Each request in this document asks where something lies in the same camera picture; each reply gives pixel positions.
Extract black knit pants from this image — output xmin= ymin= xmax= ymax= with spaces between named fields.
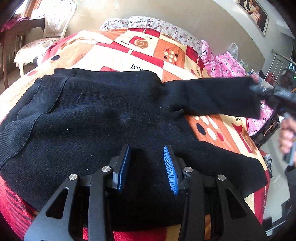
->
xmin=1 ymin=69 xmax=267 ymax=231

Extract person right hand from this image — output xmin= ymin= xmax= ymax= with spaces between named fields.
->
xmin=279 ymin=118 xmax=296 ymax=155

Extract metal stair railing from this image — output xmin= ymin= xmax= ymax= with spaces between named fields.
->
xmin=264 ymin=48 xmax=295 ymax=86

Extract black storage crate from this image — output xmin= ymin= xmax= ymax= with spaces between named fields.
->
xmin=251 ymin=113 xmax=280 ymax=149

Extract pink penguin quilt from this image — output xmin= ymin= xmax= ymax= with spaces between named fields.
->
xmin=201 ymin=40 xmax=273 ymax=136

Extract plastic bag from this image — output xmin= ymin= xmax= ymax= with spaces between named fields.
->
xmin=227 ymin=43 xmax=238 ymax=60

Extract orange red patchwork blanket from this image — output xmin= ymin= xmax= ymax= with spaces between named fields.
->
xmin=1 ymin=28 xmax=269 ymax=240

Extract floral pillow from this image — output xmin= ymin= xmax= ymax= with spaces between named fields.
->
xmin=127 ymin=16 xmax=202 ymax=56
xmin=99 ymin=18 xmax=128 ymax=31

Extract dark wooden table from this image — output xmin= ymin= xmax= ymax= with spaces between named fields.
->
xmin=1 ymin=18 xmax=45 ymax=89

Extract white ornate chair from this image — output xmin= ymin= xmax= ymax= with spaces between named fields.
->
xmin=14 ymin=1 xmax=77 ymax=77

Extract framed wall picture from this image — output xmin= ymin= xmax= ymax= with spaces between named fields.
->
xmin=236 ymin=0 xmax=269 ymax=36

